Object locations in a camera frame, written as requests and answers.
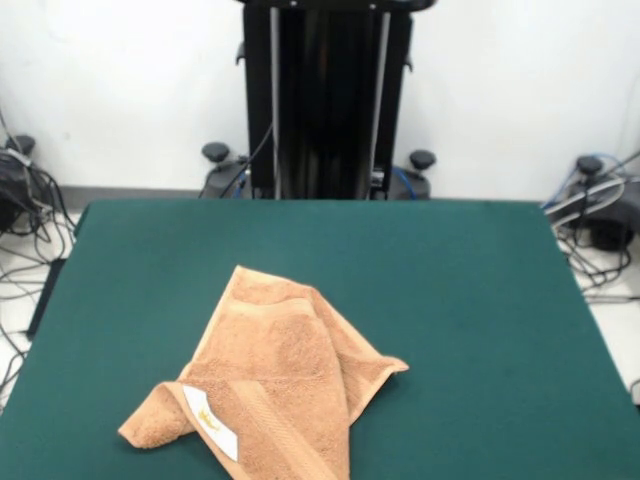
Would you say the black pedestal leg with knob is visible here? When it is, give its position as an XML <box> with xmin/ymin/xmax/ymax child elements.
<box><xmin>370</xmin><ymin>149</ymin><xmax>437</xmax><ymax>200</ymax></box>
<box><xmin>199</xmin><ymin>142</ymin><xmax>254</xmax><ymax>200</ymax></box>

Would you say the dark green table cloth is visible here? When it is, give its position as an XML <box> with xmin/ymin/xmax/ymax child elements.
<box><xmin>0</xmin><ymin>198</ymin><xmax>640</xmax><ymax>480</ymax></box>

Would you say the tan terry towel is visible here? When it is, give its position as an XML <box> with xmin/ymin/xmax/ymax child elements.
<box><xmin>117</xmin><ymin>264</ymin><xmax>410</xmax><ymax>480</ymax></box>

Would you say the black pedestal foot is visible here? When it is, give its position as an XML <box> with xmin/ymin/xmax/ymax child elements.
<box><xmin>544</xmin><ymin>154</ymin><xmax>640</xmax><ymax>252</ymax></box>
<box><xmin>0</xmin><ymin>133</ymin><xmax>37</xmax><ymax>232</ymax></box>

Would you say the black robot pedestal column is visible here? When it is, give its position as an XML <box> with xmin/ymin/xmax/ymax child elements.
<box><xmin>234</xmin><ymin>0</ymin><xmax>417</xmax><ymax>201</ymax></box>

